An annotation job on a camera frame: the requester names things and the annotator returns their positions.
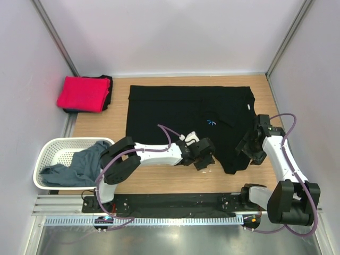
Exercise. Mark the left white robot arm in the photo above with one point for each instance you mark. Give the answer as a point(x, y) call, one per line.
point(121, 159)

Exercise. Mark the black t shirt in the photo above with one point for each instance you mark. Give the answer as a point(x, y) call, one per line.
point(109, 90)
point(222, 114)

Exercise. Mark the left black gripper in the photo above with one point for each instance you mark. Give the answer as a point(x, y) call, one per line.
point(203, 164)

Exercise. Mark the right aluminium corner post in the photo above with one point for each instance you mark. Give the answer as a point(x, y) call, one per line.
point(302, 12)

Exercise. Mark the left aluminium corner post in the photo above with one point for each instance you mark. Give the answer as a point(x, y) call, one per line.
point(54, 35)

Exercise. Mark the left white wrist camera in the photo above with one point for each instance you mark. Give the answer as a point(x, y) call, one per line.
point(190, 138)

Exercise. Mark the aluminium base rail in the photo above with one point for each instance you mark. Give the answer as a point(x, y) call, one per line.
point(70, 204)

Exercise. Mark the folded black t shirt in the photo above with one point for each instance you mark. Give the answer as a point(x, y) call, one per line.
point(109, 90)

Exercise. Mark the slotted grey cable duct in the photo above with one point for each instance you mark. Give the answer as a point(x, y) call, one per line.
point(106, 221)

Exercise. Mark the grey blue t shirt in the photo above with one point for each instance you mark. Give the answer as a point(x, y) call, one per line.
point(82, 172)

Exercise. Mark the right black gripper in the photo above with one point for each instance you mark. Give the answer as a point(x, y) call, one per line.
point(257, 158)

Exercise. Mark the white laundry basket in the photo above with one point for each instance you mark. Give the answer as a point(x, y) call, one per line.
point(61, 151)

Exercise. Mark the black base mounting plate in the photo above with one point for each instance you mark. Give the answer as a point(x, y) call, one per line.
point(174, 206)

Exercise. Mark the folded red t shirt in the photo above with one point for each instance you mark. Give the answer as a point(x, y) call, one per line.
point(83, 93)

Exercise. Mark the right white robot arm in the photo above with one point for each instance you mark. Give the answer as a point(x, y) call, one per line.
point(294, 200)

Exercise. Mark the aluminium corner post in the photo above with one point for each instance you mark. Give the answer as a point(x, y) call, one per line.
point(54, 35)
point(302, 12)

